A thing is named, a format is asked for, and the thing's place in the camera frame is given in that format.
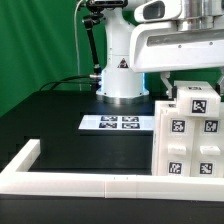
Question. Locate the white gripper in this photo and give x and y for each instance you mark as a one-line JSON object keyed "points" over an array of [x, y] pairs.
{"points": [[160, 47]]}

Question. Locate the small white tagged block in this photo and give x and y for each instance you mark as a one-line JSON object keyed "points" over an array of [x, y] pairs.
{"points": [[197, 99]]}

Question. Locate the white cabinet door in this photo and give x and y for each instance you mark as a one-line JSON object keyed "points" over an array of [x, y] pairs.
{"points": [[208, 148], [175, 141]]}

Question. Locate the white cabinet body box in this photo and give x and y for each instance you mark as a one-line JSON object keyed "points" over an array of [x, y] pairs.
{"points": [[154, 150]]}

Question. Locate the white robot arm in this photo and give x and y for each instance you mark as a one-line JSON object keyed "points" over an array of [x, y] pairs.
{"points": [[119, 83]]}

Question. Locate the white flat tagged panel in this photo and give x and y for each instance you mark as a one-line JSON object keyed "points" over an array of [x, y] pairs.
{"points": [[117, 123]]}

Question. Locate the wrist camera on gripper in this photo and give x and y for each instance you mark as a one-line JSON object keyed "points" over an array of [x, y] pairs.
{"points": [[158, 10]]}

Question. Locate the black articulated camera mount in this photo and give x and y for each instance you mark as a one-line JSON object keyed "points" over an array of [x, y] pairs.
{"points": [[92, 36]]}

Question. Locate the white U-shaped boundary frame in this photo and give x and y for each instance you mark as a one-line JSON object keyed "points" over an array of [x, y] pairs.
{"points": [[17, 179]]}

